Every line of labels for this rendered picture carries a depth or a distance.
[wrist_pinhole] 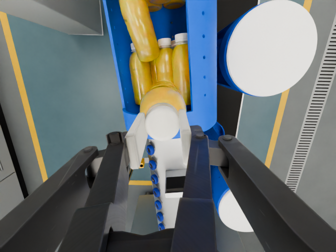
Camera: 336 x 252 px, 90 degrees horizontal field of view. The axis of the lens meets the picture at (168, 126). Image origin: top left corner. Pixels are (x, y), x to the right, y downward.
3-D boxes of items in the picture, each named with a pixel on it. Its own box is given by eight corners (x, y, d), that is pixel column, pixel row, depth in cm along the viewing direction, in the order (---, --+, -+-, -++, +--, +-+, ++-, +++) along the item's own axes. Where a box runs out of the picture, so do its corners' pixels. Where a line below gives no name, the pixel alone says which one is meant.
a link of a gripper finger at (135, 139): (139, 169, 14) (130, 170, 14) (148, 135, 20) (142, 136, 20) (133, 135, 13) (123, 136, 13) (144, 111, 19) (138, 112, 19)
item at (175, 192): (166, 174, 80) (165, 198, 66) (165, 167, 79) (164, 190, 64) (186, 173, 80) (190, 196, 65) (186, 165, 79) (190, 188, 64)
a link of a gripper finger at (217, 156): (193, 150, 11) (239, 147, 11) (187, 125, 16) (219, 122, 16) (194, 169, 12) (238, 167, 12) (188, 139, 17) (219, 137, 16)
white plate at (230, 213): (262, 238, 79) (260, 236, 80) (297, 194, 70) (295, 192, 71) (208, 222, 76) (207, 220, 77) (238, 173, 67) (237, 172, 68)
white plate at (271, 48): (307, -22, 46) (304, -20, 47) (213, 30, 51) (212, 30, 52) (325, 72, 54) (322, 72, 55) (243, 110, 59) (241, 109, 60)
